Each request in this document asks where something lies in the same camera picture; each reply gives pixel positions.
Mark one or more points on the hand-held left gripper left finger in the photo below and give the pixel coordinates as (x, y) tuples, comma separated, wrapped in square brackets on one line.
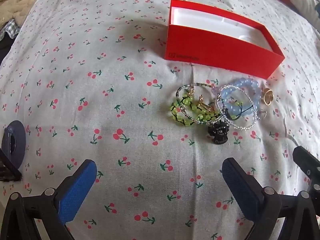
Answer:
[(75, 192)]

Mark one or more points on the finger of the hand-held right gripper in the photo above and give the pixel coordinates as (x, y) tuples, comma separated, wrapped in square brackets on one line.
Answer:
[(307, 162)]

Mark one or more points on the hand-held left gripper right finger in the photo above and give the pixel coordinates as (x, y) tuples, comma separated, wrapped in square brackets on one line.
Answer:
[(240, 187)]

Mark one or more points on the black hair claw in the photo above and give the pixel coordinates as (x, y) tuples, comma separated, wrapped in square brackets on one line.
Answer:
[(218, 133)]

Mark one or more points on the silver beaded bangle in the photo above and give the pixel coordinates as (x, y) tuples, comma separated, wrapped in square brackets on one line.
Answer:
[(250, 126)]

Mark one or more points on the thin green beaded bangle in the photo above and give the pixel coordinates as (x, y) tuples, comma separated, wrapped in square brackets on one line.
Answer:
[(200, 84)]

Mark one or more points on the red cardboard box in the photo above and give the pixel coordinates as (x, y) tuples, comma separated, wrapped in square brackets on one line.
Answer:
[(212, 50)]

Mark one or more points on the dark blue round disc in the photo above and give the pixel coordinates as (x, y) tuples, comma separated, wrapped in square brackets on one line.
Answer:
[(18, 140)]

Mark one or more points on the cherry print bedsheet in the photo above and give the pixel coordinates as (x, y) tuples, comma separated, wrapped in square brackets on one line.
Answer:
[(100, 80)]

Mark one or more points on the deer print pillow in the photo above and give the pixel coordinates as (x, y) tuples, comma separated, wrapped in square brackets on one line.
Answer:
[(305, 7)]

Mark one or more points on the plaid cloth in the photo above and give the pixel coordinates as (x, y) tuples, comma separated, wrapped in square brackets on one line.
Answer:
[(10, 28)]

